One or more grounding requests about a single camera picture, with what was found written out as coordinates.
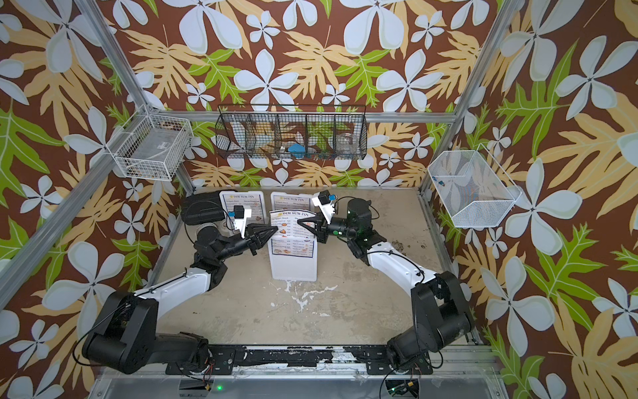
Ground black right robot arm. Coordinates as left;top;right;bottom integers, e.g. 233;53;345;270
298;191;475;374

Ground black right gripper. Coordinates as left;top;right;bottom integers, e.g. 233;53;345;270
300;213;361;247

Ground dim sum menu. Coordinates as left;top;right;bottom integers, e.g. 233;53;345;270
269;210;316;258

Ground black wire basket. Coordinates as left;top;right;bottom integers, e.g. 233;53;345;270
212;104;369;161

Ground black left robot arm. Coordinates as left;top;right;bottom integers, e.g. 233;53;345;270
81;224;277;374

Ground blue object in basket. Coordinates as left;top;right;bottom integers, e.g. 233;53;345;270
287;143;308;160

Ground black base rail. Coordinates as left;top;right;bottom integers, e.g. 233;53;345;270
166;345;434;375

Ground white wire basket left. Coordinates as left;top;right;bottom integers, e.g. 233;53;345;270
107;106;194;181

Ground black plastic case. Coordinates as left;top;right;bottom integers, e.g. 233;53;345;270
180;191;226;225

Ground white menu holder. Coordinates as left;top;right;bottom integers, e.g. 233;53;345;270
270;192;314;212
219;191;268;224
267;225;317;282

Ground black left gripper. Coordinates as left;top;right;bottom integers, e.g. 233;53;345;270
216;223;276;265

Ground white mesh basket right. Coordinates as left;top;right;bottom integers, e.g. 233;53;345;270
428;145;523;229

